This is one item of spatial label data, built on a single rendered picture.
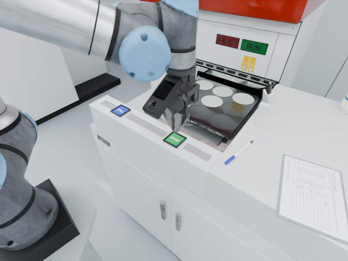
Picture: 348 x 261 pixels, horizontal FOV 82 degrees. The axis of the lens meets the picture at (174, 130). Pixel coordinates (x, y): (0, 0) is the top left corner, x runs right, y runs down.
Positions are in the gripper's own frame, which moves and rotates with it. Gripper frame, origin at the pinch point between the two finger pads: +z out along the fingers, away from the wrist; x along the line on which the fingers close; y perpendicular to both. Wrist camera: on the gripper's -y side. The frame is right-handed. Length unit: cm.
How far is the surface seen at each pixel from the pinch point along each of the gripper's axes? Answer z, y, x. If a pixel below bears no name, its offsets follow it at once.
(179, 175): 13.8, -4.1, -5.4
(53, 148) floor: 101, -1, 146
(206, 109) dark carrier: 10.7, 29.6, 4.4
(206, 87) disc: 10.6, 46.5, 14.4
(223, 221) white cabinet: 23.7, -4.1, -23.1
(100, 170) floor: 101, 11, 88
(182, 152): 4.6, -2.3, -5.0
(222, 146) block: 9.8, 12.3, -11.8
